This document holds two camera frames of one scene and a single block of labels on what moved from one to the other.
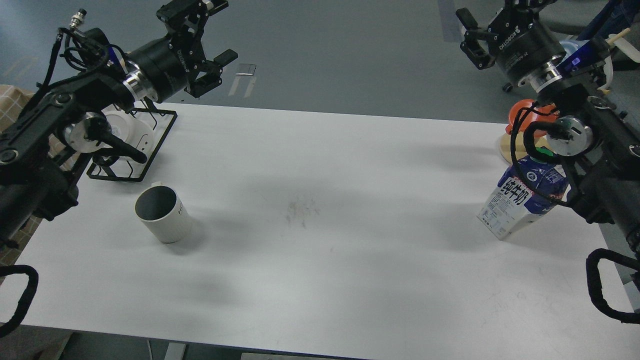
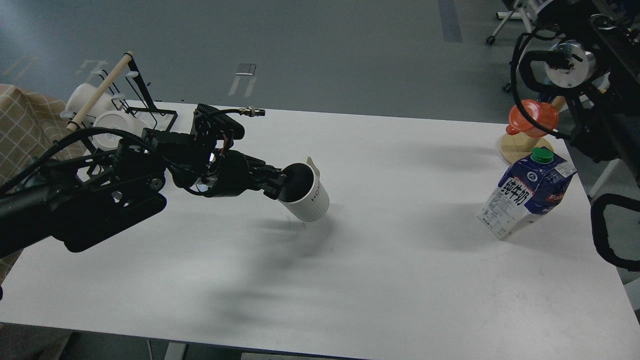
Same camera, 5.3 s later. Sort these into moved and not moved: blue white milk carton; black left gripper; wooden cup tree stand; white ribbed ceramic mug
Moved: white ribbed ceramic mug; black left gripper
Not moved: wooden cup tree stand; blue white milk carton
